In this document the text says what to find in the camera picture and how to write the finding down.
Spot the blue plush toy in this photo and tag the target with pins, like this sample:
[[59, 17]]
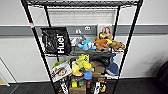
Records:
[[86, 44]]

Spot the orange plush toy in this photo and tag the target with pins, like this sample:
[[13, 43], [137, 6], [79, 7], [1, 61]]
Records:
[[101, 42]]

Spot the yellow plush toy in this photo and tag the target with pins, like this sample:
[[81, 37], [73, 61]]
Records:
[[80, 65]]

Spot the box with printed faces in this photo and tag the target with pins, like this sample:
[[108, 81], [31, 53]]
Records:
[[105, 30]]

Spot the blue round cup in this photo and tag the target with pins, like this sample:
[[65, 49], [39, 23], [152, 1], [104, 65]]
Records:
[[88, 75]]

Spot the black Huel bag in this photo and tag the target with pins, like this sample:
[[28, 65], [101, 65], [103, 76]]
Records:
[[55, 41]]

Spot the brown plush toy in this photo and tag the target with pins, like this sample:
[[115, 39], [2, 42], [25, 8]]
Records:
[[117, 45]]

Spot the printed red white pack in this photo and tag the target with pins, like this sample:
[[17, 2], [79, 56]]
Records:
[[61, 72]]

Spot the blue white plush shark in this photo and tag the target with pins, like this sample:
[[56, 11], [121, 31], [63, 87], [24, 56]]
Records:
[[112, 69]]

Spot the orange white toy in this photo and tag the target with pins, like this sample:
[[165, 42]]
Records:
[[101, 86]]

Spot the brown cardboard box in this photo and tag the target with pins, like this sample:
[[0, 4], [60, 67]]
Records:
[[77, 90]]

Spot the black white printed pack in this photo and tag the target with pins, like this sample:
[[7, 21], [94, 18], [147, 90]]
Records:
[[64, 88]]

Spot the black chair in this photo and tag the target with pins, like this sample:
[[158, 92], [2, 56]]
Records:
[[162, 76]]

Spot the white wall socket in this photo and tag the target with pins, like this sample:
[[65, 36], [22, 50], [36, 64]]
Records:
[[87, 28], [78, 31]]

